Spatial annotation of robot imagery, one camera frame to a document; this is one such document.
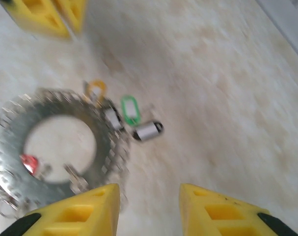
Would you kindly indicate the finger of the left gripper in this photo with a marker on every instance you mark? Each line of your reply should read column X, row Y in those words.
column 80, row 14
column 60, row 32

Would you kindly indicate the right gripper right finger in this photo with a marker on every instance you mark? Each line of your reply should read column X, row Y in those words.
column 193, row 209

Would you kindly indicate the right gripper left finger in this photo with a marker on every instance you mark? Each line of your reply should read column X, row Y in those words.
column 107, row 204

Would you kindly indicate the yellow key tag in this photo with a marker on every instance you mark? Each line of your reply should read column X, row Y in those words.
column 102, row 86

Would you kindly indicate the black key tag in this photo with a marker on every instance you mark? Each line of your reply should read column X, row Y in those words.
column 147, row 131
column 113, row 119

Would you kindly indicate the red key tag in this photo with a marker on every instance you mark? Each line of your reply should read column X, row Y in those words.
column 29, row 163

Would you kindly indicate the green key tag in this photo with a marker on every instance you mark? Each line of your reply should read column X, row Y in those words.
column 124, row 110

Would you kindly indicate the metal key organizer with rings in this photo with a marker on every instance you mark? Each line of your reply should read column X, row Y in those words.
column 13, row 127

